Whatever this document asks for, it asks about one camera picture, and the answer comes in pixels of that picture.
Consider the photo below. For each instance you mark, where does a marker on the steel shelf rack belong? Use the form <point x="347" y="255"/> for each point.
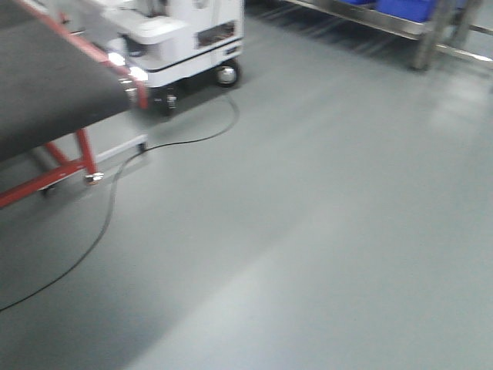
<point x="444" y="32"/>

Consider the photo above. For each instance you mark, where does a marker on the black conveyor belt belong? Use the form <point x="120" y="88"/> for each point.
<point x="49" y="87"/>

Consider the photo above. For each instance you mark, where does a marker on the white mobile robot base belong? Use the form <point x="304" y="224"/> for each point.
<point x="166" y="42"/>

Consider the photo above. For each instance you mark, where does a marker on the blue plastic bin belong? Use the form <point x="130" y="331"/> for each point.
<point x="413" y="10"/>

